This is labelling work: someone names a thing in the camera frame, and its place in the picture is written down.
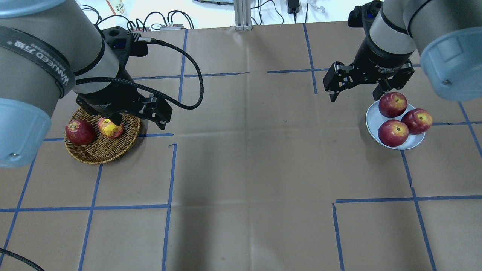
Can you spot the aluminium frame post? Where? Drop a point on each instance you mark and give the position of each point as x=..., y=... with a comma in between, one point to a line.
x=242, y=9

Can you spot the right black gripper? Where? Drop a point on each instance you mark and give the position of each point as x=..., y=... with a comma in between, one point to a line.
x=380, y=58

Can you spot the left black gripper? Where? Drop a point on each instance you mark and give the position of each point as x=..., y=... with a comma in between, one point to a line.
x=110, y=98

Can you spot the red apple plate outer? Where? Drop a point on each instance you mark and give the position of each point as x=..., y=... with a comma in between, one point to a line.
x=417, y=120

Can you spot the red apple plate back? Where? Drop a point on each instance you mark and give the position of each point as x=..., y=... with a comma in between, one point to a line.
x=392, y=104

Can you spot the plastic bottle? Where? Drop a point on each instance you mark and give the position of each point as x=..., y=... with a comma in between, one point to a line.
x=116, y=6

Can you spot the yellow-red apple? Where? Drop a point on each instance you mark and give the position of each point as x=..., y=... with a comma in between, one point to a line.
x=109, y=129

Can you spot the light blue plate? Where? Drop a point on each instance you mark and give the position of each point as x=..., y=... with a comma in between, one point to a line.
x=374, y=119

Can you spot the red apple plate front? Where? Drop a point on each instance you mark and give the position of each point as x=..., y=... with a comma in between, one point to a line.
x=393, y=133

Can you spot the wicker basket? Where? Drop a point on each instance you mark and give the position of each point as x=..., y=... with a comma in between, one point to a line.
x=104, y=149

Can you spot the red apple plate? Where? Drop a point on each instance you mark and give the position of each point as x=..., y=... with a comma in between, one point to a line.
x=393, y=133
x=392, y=104
x=417, y=120

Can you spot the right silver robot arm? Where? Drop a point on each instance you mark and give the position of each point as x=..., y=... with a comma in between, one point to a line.
x=446, y=33

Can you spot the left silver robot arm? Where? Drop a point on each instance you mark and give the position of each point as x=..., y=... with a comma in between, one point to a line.
x=50, y=47

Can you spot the black power adapter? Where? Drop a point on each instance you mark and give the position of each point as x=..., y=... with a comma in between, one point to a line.
x=293, y=6

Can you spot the dark red apple in basket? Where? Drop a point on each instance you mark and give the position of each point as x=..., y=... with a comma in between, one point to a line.
x=80, y=132

